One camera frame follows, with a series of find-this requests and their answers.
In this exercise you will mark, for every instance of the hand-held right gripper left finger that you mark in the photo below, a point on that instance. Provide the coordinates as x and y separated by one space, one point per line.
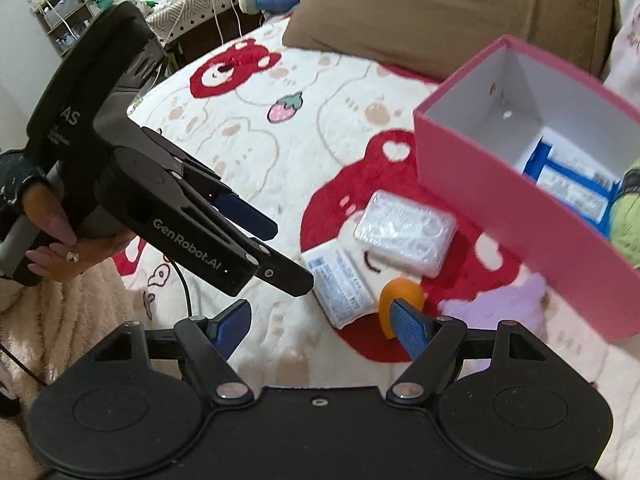
232 325

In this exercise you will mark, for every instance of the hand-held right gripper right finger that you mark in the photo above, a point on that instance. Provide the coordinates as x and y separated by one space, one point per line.
407 327

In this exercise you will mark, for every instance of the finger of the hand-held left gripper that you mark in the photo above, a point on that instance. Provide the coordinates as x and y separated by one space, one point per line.
250 220
285 275

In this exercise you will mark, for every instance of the orange makeup sponge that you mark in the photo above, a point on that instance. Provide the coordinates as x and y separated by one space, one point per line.
400 292

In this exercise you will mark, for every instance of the white wipes packet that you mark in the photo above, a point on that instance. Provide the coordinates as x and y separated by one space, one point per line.
340 285

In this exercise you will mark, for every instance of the purple plush toy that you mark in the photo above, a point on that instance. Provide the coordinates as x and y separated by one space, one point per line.
490 310

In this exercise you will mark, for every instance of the clear floss pick box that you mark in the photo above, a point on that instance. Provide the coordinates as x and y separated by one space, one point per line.
405 230

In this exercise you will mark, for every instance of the pink cardboard box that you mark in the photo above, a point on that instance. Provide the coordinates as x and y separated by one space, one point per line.
500 220

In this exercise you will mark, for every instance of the blue wipes packet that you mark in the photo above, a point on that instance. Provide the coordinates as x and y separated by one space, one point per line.
535 162

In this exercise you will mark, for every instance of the green yarn ball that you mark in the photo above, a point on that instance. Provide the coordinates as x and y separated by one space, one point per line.
627 220

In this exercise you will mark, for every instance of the person's left forearm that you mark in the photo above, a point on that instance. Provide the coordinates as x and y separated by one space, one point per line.
15 175

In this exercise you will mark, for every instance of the person's left hand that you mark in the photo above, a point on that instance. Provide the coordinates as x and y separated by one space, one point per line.
50 225

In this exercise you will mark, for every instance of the bear printed blanket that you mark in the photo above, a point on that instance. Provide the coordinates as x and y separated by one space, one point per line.
300 135

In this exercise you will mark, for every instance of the white storage shelf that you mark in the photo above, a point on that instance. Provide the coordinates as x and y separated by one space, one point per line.
55 20

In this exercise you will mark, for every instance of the table with patterned cloth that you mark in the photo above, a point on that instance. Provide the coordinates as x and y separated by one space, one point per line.
200 7

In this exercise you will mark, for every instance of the cream fluffy garment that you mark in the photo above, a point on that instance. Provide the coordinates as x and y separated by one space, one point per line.
60 310

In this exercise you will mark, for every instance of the brown pillow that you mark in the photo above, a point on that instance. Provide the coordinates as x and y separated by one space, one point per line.
400 20

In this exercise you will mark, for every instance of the pink patterned pillow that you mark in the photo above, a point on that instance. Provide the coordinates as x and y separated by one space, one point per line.
627 40

